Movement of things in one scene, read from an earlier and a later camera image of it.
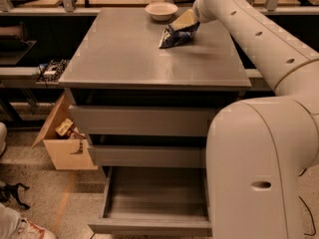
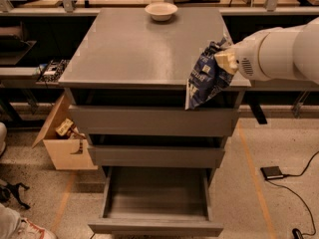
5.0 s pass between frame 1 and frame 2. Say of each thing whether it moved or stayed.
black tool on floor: stayed
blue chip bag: moved
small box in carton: stayed
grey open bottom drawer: stayed
